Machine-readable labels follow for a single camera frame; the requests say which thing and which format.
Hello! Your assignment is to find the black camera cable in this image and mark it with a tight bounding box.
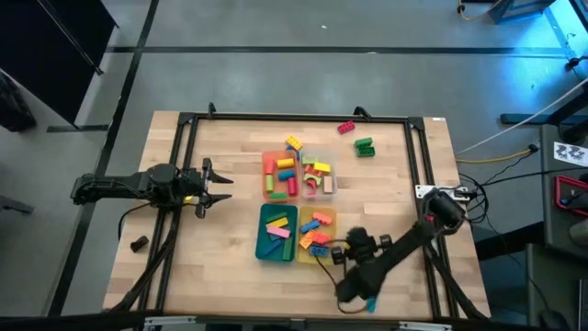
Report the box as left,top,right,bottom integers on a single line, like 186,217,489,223
314,238,371,316

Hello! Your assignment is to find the white fiducial marker sheet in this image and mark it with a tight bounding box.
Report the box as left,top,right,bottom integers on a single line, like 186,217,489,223
553,141,588,167

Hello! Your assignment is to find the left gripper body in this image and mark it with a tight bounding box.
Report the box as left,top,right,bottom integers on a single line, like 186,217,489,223
180,156,215,220

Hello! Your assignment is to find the clear plastic bin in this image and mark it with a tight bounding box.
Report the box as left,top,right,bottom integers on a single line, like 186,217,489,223
300,146,340,201

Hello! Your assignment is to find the white cable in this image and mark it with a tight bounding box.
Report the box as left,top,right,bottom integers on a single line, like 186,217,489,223
457,77,588,155

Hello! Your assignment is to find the dark grey side desk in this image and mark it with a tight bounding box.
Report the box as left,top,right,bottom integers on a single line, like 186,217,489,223
539,123,588,249

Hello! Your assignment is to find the red framed device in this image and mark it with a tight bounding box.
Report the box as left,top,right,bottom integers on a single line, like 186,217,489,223
554,174,588,212

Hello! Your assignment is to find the yellow translucent plastic bin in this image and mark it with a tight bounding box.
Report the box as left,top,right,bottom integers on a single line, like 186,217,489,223
296,205,339,266

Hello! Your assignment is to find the black divider panel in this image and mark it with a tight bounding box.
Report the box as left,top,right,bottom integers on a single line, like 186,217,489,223
0,0,119,126

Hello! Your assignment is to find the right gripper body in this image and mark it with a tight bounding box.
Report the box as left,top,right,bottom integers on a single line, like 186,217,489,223
330,225,395,268

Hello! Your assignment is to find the yellow floor cable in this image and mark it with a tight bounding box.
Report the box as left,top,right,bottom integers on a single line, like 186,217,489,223
454,144,539,166

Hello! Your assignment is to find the silver mounting plate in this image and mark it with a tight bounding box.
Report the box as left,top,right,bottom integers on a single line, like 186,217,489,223
414,184,470,201

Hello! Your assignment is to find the black aluminium table frame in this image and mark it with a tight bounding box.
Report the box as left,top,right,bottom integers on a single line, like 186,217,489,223
103,103,491,323

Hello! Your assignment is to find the small black object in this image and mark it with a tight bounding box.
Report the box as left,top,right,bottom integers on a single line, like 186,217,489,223
130,234,151,254

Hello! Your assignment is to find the dark grey bulky object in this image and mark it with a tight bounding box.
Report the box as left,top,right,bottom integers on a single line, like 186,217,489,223
0,73,37,133

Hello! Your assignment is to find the teal plastic bin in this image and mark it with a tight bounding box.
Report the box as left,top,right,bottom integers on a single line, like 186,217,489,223
254,202,300,263

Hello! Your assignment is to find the silver aluminium extrusion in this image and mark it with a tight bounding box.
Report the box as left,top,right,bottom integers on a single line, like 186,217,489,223
142,315,198,331
398,320,454,331

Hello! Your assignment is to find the orange translucent plastic bin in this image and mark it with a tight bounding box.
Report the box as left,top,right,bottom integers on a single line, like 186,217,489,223
261,149,301,203

